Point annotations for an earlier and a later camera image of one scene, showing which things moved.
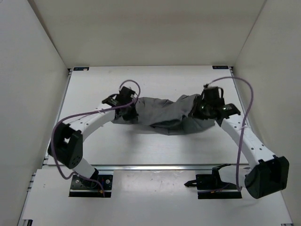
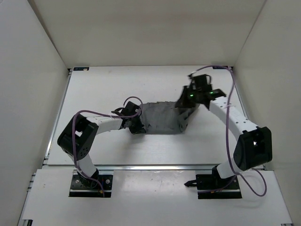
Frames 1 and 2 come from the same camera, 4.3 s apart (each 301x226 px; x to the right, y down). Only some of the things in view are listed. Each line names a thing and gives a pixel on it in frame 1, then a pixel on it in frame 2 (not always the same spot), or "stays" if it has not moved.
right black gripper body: (200, 111) -> (190, 98)
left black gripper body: (130, 112) -> (135, 125)
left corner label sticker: (81, 68) stays
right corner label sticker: (220, 67) stays
